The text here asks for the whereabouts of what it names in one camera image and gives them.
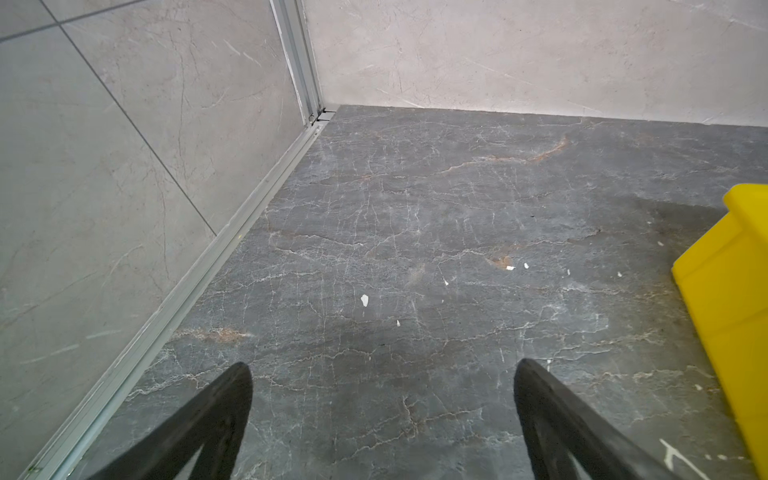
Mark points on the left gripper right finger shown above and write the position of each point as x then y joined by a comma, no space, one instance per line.
563,433

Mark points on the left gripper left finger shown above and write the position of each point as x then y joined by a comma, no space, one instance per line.
209,427

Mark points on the yellow plastic bin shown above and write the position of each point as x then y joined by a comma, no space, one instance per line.
722,278

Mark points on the aluminium frame profile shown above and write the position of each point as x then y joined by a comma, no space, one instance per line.
60,455

